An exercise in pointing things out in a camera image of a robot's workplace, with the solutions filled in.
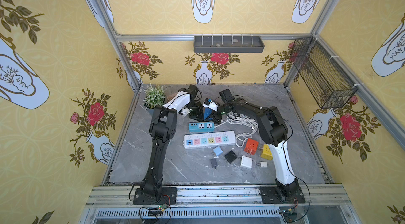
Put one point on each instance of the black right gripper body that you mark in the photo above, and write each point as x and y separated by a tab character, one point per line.
220	108

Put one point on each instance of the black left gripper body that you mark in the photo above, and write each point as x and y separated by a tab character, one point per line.
196	107

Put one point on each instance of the blue cube socket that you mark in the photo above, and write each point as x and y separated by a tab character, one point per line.
207	114

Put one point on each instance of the light blue plug adapter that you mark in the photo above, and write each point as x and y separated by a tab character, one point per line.
217	151

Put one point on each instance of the red cube socket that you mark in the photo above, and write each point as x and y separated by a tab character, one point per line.
251	146

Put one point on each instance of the black plug adapter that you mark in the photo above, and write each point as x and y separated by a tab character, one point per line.
230	157

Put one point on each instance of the grey purple plug adapter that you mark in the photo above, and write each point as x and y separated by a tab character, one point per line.
214	163

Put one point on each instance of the yellow plug adapter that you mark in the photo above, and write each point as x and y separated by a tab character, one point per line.
266	153

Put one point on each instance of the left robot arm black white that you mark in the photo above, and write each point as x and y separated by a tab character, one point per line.
162	130

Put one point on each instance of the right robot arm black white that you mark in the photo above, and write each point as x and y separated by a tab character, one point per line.
273	130

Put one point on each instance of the light blue socket base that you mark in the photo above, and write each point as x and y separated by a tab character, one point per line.
201	127

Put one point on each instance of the white power strip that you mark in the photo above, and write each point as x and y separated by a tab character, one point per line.
209	140

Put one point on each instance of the potted green plant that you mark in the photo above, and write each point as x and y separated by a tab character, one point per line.
155	96

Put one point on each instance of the grey wall shelf tray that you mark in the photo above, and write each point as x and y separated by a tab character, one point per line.
228	44

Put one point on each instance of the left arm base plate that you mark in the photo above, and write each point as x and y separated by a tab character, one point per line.
167	196

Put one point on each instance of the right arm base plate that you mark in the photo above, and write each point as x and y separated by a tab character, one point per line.
274	195

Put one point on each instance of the black wire mesh basket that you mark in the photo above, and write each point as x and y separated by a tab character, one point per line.
330	86

